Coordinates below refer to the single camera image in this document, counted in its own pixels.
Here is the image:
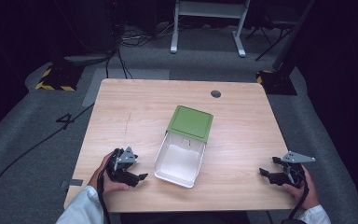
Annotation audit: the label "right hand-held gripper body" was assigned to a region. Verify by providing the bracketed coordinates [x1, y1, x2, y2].
[272, 150, 317, 189]

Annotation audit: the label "black floor tape mark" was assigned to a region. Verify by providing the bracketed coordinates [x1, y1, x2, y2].
[55, 112, 76, 131]

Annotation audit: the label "white plastic container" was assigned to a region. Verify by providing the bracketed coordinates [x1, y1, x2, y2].
[154, 130, 207, 189]

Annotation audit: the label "long black floor cable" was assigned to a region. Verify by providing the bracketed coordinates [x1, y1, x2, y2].
[0, 102, 96, 208]

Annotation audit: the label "white metal table frame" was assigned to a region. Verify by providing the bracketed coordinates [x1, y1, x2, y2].
[170, 0, 252, 59]

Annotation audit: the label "bundle of black floor cables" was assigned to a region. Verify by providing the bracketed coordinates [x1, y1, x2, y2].
[104, 21, 175, 80]

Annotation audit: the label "grey floor tape piece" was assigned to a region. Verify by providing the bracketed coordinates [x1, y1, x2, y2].
[60, 178, 85, 189]

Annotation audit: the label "person's right hand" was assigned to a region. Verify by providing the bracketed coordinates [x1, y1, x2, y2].
[281, 164, 321, 211]

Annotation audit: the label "green container lid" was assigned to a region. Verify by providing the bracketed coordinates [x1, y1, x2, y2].
[166, 105, 214, 145]

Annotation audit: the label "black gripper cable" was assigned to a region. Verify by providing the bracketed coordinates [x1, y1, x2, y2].
[96, 148, 120, 224]
[281, 167, 310, 224]

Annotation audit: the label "person's left hand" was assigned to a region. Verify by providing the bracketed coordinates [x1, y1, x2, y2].
[88, 150, 131, 196]

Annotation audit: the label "black stand base hazard stripes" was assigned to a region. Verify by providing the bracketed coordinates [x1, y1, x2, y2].
[34, 63, 86, 92]
[255, 69, 298, 96]

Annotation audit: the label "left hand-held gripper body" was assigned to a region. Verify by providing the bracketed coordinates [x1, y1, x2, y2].
[105, 146, 142, 189]

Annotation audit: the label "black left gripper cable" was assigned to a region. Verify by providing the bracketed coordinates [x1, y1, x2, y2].
[96, 148, 120, 224]

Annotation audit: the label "black tripod stand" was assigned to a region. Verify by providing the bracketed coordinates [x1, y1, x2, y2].
[245, 17, 296, 63]

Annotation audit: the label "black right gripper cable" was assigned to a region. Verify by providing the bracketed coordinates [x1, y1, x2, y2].
[281, 167, 310, 224]

